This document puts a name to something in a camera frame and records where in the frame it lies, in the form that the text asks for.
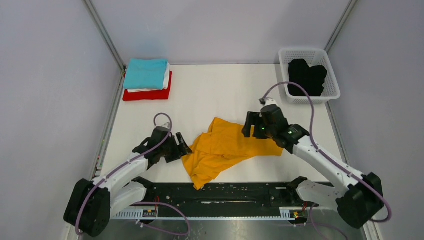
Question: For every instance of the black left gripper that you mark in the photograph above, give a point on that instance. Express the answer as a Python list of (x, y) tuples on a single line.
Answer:
[(180, 150)]

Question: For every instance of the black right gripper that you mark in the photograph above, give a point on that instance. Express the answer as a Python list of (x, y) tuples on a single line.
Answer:
[(255, 118)]

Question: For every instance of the yellow t shirt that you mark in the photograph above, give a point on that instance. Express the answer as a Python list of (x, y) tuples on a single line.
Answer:
[(222, 147)]

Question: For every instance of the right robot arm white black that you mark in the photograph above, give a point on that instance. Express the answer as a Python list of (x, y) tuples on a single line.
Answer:
[(356, 197)]

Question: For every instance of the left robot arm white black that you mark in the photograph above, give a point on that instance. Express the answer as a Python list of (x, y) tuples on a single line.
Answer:
[(94, 202)]

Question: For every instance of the folded red t shirt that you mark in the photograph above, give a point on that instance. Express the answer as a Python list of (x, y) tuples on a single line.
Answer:
[(149, 95)]

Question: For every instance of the black t shirt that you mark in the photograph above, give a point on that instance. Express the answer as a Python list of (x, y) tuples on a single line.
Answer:
[(310, 78)]

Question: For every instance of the left controller board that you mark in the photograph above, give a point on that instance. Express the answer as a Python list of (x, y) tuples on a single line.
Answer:
[(150, 213)]

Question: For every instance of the controller board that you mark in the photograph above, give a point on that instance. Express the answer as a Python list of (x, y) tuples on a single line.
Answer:
[(150, 213), (295, 214)]

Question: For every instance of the folded white t shirt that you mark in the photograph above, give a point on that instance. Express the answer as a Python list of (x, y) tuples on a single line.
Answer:
[(165, 83)]

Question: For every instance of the white plastic laundry basket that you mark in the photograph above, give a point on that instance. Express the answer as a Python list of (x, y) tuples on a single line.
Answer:
[(313, 57)]

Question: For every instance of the folded cyan t shirt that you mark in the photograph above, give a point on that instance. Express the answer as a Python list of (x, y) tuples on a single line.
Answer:
[(145, 73)]

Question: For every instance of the right controller board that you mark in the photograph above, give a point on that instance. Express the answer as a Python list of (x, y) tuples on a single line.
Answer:
[(295, 214)]

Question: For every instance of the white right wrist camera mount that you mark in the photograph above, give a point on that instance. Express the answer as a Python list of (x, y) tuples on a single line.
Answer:
[(267, 101)]

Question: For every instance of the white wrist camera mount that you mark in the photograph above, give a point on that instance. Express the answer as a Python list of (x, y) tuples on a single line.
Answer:
[(267, 101), (167, 126)]

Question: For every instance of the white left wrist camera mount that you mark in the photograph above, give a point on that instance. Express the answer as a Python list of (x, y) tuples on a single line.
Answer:
[(167, 126)]

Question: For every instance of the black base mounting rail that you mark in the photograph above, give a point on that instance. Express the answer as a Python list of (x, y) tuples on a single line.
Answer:
[(245, 199)]

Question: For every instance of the white slotted cable duct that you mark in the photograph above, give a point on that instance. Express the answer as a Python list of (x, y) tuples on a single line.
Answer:
[(136, 214)]

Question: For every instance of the right aluminium corner post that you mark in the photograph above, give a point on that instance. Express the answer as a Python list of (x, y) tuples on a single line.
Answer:
[(340, 25)]

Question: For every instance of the aluminium corner post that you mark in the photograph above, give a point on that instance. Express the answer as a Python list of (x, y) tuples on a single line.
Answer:
[(91, 8), (340, 25)]

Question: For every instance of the left aluminium corner post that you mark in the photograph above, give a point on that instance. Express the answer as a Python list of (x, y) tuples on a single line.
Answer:
[(91, 8)]

